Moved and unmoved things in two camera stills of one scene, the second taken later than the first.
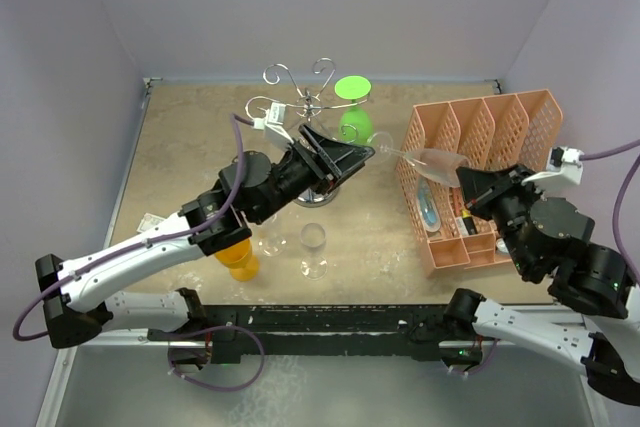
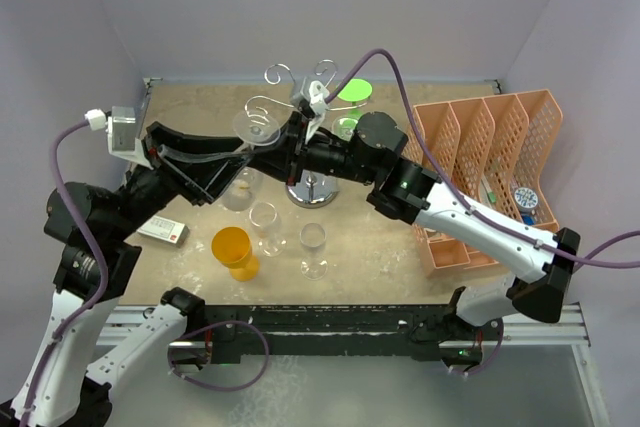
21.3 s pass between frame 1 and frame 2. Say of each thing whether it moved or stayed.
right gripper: moved
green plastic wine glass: stayed
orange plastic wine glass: stayed
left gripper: moved
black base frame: stayed
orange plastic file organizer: stayed
